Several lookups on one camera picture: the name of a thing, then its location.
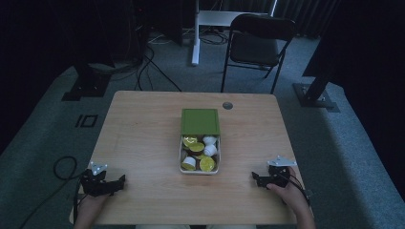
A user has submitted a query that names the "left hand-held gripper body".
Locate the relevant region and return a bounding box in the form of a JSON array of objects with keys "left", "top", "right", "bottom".
[{"left": 78, "top": 161, "right": 112, "bottom": 198}]

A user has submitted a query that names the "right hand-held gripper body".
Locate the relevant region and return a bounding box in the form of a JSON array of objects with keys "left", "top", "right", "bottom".
[{"left": 266, "top": 155, "right": 298, "bottom": 189}]

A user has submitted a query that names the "person's left hand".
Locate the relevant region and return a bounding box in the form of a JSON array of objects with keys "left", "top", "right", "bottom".
[{"left": 75, "top": 192, "right": 111, "bottom": 215}]

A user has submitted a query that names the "person's right hand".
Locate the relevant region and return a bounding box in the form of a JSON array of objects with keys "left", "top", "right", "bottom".
[{"left": 266, "top": 182, "right": 309, "bottom": 214}]

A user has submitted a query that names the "pile of coffee capsules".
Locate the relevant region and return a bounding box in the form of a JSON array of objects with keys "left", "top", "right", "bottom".
[{"left": 181, "top": 135, "right": 220, "bottom": 173}]

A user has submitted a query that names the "white box drawer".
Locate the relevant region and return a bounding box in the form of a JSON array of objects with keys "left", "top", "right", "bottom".
[{"left": 178, "top": 134, "right": 222, "bottom": 176}]

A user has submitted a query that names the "green box sleeve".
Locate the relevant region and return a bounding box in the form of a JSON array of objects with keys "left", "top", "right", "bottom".
[{"left": 180, "top": 108, "right": 222, "bottom": 136}]

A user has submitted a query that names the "black stand base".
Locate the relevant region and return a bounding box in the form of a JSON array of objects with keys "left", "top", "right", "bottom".
[
  {"left": 292, "top": 71, "right": 341, "bottom": 114},
  {"left": 61, "top": 61, "right": 112, "bottom": 102}
]

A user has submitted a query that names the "black folding chair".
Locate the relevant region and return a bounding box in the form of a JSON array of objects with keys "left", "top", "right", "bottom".
[{"left": 220, "top": 12, "right": 297, "bottom": 95}]

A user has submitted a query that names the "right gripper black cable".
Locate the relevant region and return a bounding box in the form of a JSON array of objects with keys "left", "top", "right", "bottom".
[{"left": 283, "top": 173, "right": 312, "bottom": 207}]

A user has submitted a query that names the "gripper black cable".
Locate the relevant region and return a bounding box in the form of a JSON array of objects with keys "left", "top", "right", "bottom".
[
  {"left": 283, "top": 173, "right": 312, "bottom": 207},
  {"left": 18, "top": 155, "right": 88, "bottom": 229}
]

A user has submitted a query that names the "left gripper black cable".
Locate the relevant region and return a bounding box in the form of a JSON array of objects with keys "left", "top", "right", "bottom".
[{"left": 18, "top": 155, "right": 88, "bottom": 229}]

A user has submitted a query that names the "bundle of floor cables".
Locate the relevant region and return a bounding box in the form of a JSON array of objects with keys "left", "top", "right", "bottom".
[{"left": 90, "top": 27, "right": 230, "bottom": 94}]

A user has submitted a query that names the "white desk frame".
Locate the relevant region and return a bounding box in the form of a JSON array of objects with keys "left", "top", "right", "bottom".
[{"left": 190, "top": 0, "right": 279, "bottom": 67}]

